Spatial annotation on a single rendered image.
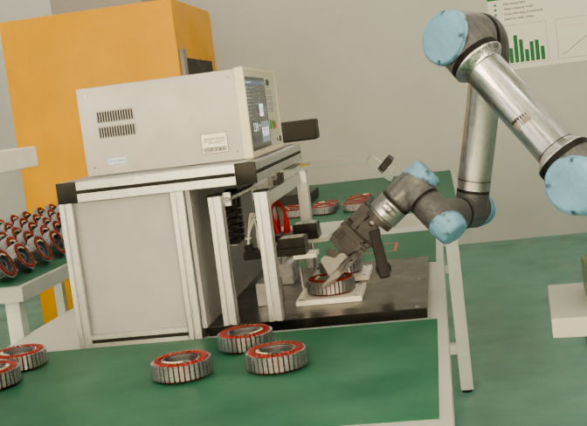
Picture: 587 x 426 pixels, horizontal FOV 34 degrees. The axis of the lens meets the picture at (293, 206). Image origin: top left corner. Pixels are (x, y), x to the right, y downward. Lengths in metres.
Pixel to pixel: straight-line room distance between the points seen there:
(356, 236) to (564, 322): 0.51
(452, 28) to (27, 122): 4.42
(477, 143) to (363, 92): 5.35
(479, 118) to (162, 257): 0.77
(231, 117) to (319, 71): 5.42
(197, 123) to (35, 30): 4.05
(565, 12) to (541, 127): 5.64
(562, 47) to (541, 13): 0.30
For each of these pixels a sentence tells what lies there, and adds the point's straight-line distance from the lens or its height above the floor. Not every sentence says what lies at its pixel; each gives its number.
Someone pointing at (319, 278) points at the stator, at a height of 0.81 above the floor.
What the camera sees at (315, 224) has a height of 0.92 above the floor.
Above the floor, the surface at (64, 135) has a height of 1.22.
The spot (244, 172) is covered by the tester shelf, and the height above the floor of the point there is 1.10.
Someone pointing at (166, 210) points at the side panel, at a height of 1.03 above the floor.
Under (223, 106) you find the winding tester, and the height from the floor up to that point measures 1.24.
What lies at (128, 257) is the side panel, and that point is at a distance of 2.10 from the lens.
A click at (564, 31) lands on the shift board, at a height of 1.53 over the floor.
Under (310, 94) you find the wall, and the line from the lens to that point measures 7.56.
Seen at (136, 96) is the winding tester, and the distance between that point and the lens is 2.20.
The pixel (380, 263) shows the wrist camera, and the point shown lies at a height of 0.84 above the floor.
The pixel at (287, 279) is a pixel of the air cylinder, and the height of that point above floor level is 0.78.
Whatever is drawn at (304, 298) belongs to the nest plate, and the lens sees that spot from 2.20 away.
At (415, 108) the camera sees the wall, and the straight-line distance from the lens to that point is 7.50.
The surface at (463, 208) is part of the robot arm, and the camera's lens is 2.16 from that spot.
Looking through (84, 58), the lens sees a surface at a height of 1.67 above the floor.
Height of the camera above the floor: 1.22
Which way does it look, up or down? 6 degrees down
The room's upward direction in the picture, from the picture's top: 7 degrees counter-clockwise
